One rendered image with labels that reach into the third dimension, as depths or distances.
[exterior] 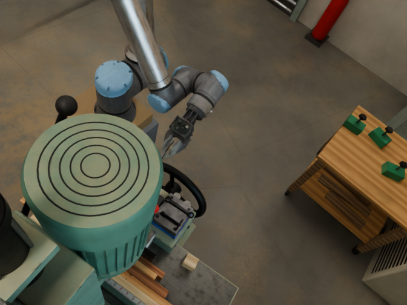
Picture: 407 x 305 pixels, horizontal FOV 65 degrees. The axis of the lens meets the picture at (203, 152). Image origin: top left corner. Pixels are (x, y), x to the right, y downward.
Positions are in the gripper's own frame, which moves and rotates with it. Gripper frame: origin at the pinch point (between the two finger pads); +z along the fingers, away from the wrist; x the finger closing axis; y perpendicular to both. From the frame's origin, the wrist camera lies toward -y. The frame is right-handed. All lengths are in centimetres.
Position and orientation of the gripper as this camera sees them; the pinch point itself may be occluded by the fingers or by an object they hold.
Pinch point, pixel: (164, 156)
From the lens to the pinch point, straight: 117.1
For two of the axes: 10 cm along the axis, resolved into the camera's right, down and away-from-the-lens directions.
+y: 0.3, -2.4, -9.7
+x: 8.2, 5.5, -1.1
